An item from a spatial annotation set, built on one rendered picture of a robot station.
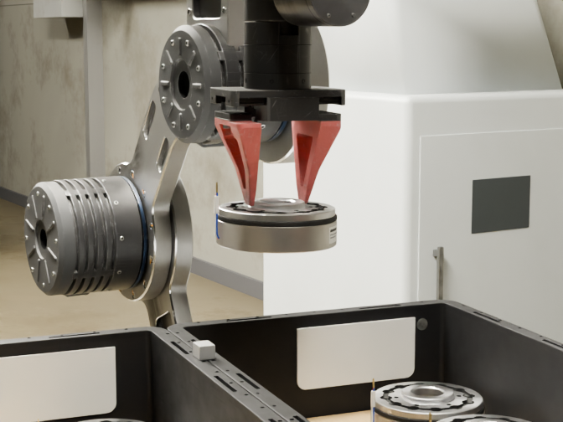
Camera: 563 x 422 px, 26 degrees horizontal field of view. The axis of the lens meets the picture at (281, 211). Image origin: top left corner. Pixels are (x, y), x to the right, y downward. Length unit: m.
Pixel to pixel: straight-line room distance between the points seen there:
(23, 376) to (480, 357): 0.42
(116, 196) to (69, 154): 5.87
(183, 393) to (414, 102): 2.19
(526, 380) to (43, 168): 7.23
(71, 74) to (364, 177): 4.53
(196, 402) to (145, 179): 0.91
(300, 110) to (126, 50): 5.82
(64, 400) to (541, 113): 2.49
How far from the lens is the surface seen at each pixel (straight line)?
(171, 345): 1.05
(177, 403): 1.04
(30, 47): 8.37
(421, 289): 3.22
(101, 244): 1.83
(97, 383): 1.10
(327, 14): 0.95
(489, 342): 1.15
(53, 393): 1.09
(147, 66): 6.56
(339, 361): 1.18
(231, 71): 1.40
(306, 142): 1.07
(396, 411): 1.10
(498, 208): 3.35
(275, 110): 1.01
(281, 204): 1.03
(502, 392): 1.14
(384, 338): 1.19
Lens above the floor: 1.19
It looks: 8 degrees down
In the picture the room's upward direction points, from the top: straight up
